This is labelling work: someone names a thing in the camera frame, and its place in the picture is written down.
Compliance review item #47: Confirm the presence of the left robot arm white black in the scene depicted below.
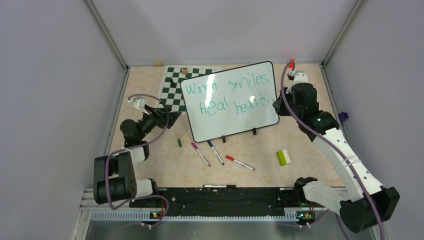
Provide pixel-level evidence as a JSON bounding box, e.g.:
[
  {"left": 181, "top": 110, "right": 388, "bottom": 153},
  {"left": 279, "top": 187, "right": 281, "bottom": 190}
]
[{"left": 93, "top": 106, "right": 182, "bottom": 207}]

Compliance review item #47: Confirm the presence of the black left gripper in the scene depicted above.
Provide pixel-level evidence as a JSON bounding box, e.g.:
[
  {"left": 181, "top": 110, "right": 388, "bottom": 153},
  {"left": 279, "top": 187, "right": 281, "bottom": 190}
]
[{"left": 137, "top": 103, "right": 181, "bottom": 139}]

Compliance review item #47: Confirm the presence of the purple small object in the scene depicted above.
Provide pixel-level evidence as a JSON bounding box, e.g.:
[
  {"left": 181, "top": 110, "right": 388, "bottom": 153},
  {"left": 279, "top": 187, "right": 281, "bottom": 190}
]
[{"left": 338, "top": 112, "right": 349, "bottom": 123}]

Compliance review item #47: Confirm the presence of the purple capped marker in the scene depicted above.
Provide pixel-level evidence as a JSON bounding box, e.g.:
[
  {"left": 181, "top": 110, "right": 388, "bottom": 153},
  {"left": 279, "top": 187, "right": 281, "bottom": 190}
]
[{"left": 191, "top": 142, "right": 211, "bottom": 167}]

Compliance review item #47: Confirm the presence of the wooden small block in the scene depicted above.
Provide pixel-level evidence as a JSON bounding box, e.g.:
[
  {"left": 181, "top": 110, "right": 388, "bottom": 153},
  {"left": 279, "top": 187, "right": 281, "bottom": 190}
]
[{"left": 152, "top": 61, "right": 163, "bottom": 67}]

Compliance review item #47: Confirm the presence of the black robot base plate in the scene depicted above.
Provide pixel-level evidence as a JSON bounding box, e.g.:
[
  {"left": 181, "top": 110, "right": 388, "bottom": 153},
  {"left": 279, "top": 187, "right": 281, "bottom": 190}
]
[{"left": 129, "top": 187, "right": 321, "bottom": 218}]

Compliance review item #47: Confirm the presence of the blue capped marker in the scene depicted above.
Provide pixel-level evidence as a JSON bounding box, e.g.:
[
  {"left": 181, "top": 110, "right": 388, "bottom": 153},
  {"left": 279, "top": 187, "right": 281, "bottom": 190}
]
[{"left": 207, "top": 140, "right": 225, "bottom": 166}]

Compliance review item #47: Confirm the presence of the tan chess piece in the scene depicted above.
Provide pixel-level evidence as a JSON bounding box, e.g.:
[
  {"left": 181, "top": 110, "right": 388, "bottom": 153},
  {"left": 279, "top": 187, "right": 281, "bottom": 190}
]
[{"left": 181, "top": 66, "right": 189, "bottom": 75}]

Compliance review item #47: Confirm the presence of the silver marker near base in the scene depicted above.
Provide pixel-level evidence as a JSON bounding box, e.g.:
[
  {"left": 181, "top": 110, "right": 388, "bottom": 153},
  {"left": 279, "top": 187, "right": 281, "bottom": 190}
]
[{"left": 203, "top": 184, "right": 237, "bottom": 189}]

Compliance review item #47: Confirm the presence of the red capped marker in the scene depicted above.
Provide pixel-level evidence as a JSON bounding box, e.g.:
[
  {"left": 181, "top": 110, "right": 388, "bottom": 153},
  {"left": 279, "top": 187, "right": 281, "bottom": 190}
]
[{"left": 225, "top": 155, "right": 255, "bottom": 171}]

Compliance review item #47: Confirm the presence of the white whiteboard black frame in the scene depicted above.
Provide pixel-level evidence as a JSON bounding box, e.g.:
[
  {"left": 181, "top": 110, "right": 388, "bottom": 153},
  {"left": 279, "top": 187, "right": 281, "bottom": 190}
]
[{"left": 180, "top": 61, "right": 280, "bottom": 143}]

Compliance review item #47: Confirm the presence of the green lego brick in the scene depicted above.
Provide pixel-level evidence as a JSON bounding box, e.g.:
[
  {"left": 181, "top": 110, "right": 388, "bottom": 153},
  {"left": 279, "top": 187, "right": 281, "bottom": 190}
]
[{"left": 276, "top": 149, "right": 292, "bottom": 166}]

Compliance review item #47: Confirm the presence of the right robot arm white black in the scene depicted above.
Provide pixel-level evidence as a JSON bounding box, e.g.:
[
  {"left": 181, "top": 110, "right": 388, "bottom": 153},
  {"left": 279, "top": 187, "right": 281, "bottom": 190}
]
[{"left": 272, "top": 83, "right": 400, "bottom": 233}]

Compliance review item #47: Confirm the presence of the green white chessboard mat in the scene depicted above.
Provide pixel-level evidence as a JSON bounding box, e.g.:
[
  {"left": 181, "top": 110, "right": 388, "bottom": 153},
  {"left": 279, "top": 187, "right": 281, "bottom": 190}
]
[{"left": 156, "top": 65, "right": 222, "bottom": 115}]

